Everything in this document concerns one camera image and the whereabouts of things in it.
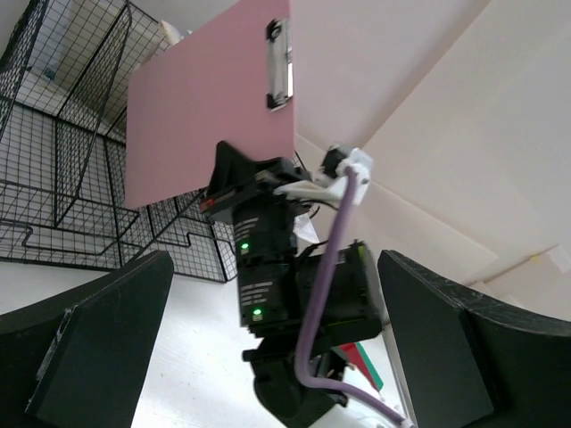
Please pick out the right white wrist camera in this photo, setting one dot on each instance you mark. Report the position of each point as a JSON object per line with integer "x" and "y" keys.
{"x": 329, "y": 183}

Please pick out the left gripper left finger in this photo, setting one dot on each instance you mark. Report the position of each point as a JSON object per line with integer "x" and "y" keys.
{"x": 80, "y": 358}

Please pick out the black wire mesh organizer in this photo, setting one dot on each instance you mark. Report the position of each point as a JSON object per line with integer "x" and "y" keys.
{"x": 65, "y": 72}

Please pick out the pink paper folder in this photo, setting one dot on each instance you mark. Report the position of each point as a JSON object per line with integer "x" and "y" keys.
{"x": 210, "y": 87}

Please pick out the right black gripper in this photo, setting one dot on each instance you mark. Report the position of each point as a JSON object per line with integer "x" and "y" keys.
{"x": 237, "y": 179}

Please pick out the green plastic folder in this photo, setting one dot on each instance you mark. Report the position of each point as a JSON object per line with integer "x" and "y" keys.
{"x": 372, "y": 367}

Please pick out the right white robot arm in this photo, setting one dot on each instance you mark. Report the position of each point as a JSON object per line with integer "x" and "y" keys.
{"x": 299, "y": 291}

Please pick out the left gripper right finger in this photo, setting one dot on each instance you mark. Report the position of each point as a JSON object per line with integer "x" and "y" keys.
{"x": 470, "y": 360}

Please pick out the red plastic folder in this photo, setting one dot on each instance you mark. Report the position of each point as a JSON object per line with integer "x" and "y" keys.
{"x": 350, "y": 351}

